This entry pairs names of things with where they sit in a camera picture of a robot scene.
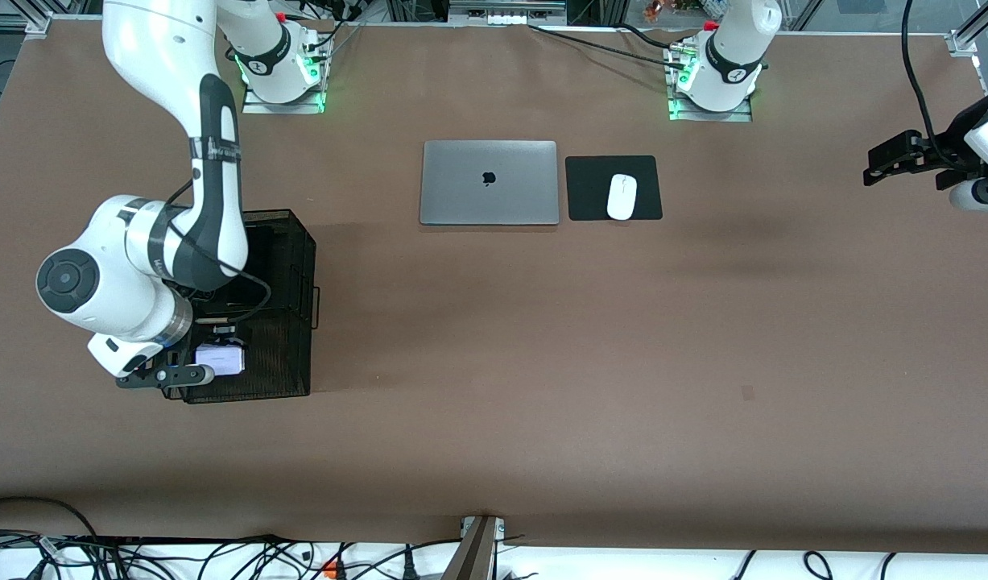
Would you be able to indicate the white power strip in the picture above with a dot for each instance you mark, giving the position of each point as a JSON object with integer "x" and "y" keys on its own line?
{"x": 506, "y": 18}

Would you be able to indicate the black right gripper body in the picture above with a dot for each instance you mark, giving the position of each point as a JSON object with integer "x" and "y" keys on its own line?
{"x": 204, "y": 332}

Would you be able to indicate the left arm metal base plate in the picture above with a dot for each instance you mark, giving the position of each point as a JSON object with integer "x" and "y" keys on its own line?
{"x": 739, "y": 117}

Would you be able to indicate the silver closed laptop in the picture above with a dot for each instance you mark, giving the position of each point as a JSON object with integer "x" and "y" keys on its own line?
{"x": 461, "y": 185}

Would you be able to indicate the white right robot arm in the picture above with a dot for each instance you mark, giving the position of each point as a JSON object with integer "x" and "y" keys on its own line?
{"x": 155, "y": 48}

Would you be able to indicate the lavender flip phone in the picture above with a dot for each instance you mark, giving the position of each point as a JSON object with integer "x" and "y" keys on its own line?
{"x": 224, "y": 358}

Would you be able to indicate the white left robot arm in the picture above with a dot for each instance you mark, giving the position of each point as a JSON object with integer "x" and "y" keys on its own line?
{"x": 727, "y": 80}

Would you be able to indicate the black mouse pad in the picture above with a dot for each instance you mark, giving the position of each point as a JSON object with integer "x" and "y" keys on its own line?
{"x": 590, "y": 189}

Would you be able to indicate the black mesh two-tier tray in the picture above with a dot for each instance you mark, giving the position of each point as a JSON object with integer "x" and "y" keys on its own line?
{"x": 288, "y": 370}

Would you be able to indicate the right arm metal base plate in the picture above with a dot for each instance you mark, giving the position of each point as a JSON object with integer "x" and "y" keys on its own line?
{"x": 256, "y": 107}

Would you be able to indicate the white computer mouse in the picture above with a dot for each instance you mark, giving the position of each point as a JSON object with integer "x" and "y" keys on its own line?
{"x": 622, "y": 197}

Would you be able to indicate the long black slab phone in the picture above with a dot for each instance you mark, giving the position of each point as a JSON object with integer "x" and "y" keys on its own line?
{"x": 262, "y": 258}

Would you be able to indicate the aluminium frame profile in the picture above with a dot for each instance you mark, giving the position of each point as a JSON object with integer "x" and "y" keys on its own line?
{"x": 965, "y": 40}
{"x": 10, "y": 24}

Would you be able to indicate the grey metal camera bracket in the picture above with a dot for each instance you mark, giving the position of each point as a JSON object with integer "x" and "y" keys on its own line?
{"x": 473, "y": 556}

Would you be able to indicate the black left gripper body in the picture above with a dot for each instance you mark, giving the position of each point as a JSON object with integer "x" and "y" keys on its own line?
{"x": 947, "y": 148}

